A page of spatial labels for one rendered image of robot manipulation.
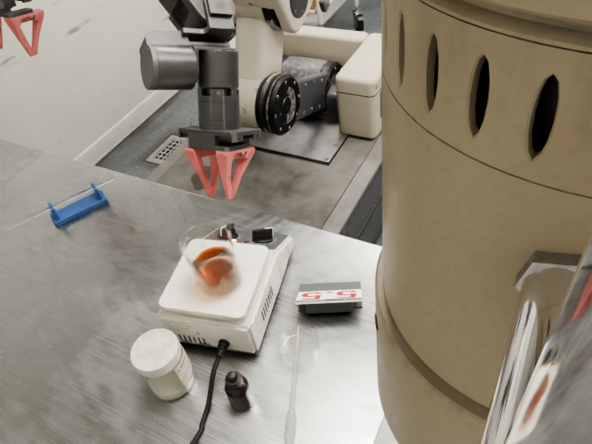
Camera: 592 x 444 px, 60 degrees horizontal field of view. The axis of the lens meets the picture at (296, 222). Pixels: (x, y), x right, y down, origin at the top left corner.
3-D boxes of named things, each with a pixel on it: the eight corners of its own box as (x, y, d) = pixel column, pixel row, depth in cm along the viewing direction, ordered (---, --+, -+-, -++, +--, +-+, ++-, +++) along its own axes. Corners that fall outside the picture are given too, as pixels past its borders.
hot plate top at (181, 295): (192, 241, 73) (190, 237, 73) (271, 249, 70) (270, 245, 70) (157, 310, 65) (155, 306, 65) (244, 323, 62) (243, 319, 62)
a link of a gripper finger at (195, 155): (224, 204, 70) (222, 136, 68) (184, 197, 74) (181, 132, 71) (252, 196, 76) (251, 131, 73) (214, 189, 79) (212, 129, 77)
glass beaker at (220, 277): (219, 312, 63) (202, 269, 57) (188, 287, 67) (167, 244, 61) (259, 277, 66) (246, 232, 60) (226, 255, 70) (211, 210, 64)
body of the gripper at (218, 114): (234, 146, 67) (233, 88, 65) (176, 141, 72) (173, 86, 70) (262, 142, 73) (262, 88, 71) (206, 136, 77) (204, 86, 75)
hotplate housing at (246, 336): (219, 239, 84) (208, 203, 78) (296, 247, 81) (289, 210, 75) (164, 358, 69) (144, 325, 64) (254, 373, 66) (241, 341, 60)
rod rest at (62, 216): (103, 193, 96) (95, 178, 94) (108, 202, 94) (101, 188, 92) (51, 218, 93) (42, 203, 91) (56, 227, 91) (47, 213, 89)
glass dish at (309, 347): (328, 357, 66) (327, 348, 65) (290, 376, 65) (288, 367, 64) (309, 326, 70) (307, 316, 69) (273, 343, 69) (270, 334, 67)
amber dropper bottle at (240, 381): (259, 395, 64) (248, 368, 59) (246, 417, 62) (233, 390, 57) (240, 386, 65) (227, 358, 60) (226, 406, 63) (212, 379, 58)
